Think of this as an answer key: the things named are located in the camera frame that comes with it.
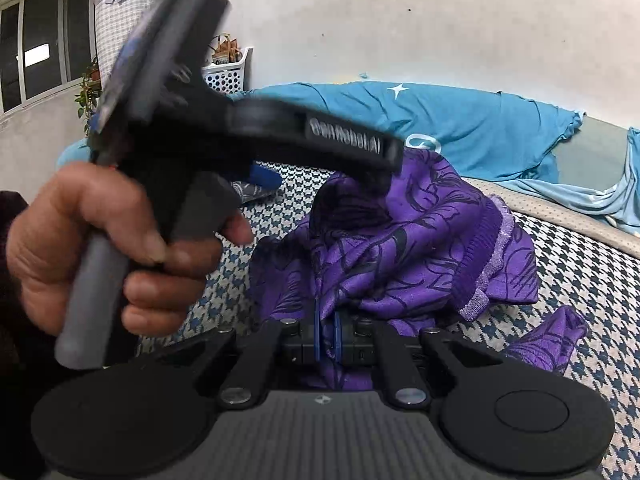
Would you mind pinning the blue cartoon print bedcover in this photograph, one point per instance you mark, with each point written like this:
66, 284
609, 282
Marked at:
475, 125

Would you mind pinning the brown woven bag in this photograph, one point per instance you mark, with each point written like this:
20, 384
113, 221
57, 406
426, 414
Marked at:
227, 50

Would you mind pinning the white perforated basket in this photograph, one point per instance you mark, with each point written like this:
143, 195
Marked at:
227, 77

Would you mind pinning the potted green plant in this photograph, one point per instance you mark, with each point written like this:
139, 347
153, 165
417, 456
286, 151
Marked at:
89, 95

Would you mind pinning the houndstooth bed cover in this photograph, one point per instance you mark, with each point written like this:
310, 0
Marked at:
575, 270

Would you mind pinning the checked curtain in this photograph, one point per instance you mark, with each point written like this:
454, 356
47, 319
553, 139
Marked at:
130, 20

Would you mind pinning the person's left hand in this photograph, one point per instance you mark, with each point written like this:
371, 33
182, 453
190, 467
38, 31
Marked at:
60, 230

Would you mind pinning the grey patterned folded garment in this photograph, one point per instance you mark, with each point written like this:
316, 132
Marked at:
250, 191

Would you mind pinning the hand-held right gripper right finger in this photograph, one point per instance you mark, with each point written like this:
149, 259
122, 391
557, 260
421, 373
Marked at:
339, 340

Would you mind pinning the purple floral garment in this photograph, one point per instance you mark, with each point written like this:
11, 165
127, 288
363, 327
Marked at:
400, 240

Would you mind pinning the person's left forearm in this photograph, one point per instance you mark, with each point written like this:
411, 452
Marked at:
12, 335

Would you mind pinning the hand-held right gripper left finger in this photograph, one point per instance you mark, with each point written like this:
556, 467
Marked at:
317, 340

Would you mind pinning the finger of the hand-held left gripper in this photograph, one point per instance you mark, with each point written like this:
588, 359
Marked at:
350, 147
265, 177

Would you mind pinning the window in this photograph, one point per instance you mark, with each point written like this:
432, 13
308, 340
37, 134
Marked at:
45, 45

